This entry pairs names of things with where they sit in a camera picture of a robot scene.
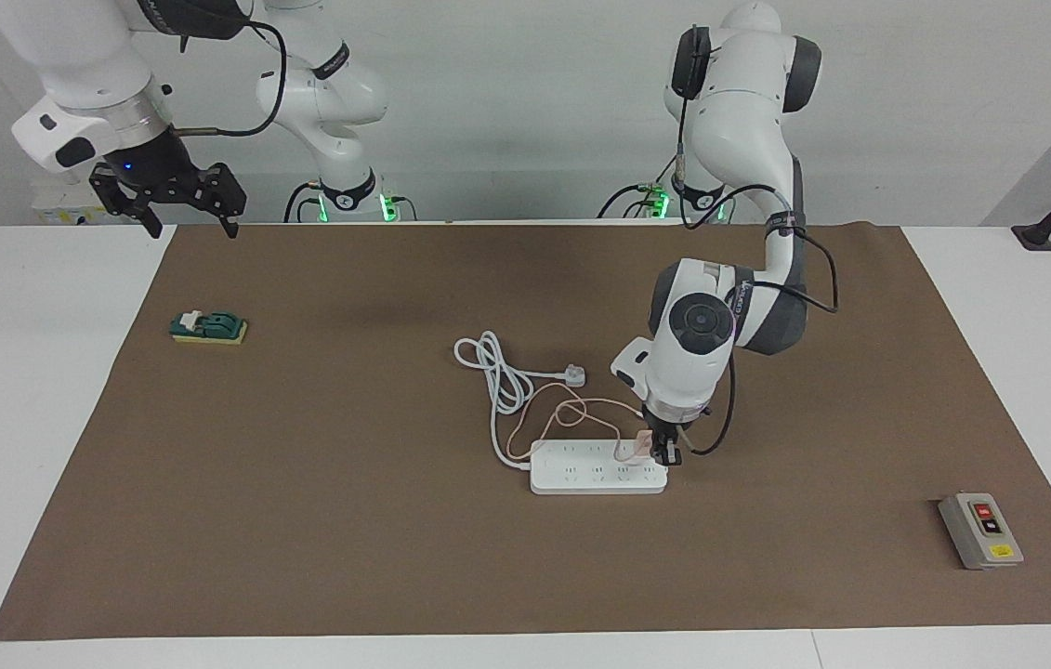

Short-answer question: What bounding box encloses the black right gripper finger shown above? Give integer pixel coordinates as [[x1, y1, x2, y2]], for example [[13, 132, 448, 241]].
[[90, 163, 164, 240], [195, 163, 247, 240]]

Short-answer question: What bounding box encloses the pink charging cable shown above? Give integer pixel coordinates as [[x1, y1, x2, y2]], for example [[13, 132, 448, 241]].
[[506, 395, 647, 466]]

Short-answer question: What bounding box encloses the white power strip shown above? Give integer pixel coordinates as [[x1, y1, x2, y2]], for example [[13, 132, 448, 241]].
[[529, 439, 670, 496]]

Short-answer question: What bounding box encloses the white box with yellow label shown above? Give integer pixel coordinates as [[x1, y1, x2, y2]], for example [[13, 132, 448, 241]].
[[31, 181, 112, 226]]

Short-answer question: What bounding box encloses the brown table mat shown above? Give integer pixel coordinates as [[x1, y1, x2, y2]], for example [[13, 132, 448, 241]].
[[0, 223, 1051, 642]]

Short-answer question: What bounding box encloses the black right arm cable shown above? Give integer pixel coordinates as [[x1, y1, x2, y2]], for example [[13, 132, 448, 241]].
[[174, 19, 290, 140]]

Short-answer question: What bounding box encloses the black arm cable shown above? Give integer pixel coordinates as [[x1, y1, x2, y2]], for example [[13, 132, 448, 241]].
[[174, 19, 290, 140], [674, 93, 840, 458]]

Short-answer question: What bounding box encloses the black base cable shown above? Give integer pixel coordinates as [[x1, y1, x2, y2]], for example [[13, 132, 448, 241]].
[[598, 149, 679, 220], [283, 181, 326, 224]]

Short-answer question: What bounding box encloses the white power strip cord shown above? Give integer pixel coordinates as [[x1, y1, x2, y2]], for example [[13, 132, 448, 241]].
[[453, 331, 588, 470]]

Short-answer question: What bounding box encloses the green knife switch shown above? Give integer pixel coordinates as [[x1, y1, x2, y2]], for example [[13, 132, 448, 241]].
[[169, 308, 249, 347]]

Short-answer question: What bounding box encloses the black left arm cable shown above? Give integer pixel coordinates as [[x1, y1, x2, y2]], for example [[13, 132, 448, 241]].
[[674, 93, 840, 458]]

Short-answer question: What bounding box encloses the grey on-off switch box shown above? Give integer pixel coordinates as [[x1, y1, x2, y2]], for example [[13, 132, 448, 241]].
[[938, 492, 1025, 571]]

